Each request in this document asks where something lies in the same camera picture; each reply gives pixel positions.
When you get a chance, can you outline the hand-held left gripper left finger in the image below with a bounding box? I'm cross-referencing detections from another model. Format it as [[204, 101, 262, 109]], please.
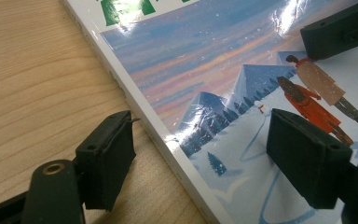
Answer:
[[75, 110, 137, 213]]

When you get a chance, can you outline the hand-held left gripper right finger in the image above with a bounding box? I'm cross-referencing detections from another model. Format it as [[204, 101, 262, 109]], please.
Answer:
[[266, 107, 353, 210]]

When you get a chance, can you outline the snow scene cover magazine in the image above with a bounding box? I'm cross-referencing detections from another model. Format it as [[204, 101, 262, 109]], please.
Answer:
[[62, 0, 358, 224]]

